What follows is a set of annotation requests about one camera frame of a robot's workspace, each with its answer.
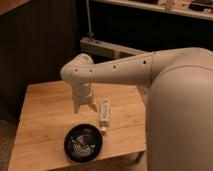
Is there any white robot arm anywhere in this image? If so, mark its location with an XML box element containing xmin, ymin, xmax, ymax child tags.
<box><xmin>60</xmin><ymin>47</ymin><xmax>213</xmax><ymax>171</ymax></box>

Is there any black ceramic bowl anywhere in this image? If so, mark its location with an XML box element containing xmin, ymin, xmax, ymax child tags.
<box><xmin>64</xmin><ymin>124</ymin><xmax>103</xmax><ymax>163</ymax></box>

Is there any white plastic bottle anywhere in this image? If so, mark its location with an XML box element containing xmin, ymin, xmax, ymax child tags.
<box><xmin>99</xmin><ymin>99</ymin><xmax>110</xmax><ymax>134</ymax></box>

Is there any vertical metal pole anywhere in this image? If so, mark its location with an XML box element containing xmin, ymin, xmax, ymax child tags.
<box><xmin>86</xmin><ymin>0</ymin><xmax>94</xmax><ymax>40</ymax></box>

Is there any metal beam rail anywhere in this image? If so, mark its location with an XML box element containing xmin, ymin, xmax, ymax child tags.
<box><xmin>80</xmin><ymin>37</ymin><xmax>144</xmax><ymax>59</ymax></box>

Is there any wooden shelf with items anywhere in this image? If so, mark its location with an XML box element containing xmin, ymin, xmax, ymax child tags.
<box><xmin>94</xmin><ymin>0</ymin><xmax>213</xmax><ymax>21</ymax></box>

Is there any light wooden table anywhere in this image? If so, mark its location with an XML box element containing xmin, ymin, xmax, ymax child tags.
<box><xmin>8</xmin><ymin>81</ymin><xmax>146</xmax><ymax>171</ymax></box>

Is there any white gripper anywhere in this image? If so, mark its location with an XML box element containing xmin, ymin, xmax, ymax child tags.
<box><xmin>71</xmin><ymin>83</ymin><xmax>97</xmax><ymax>114</ymax></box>

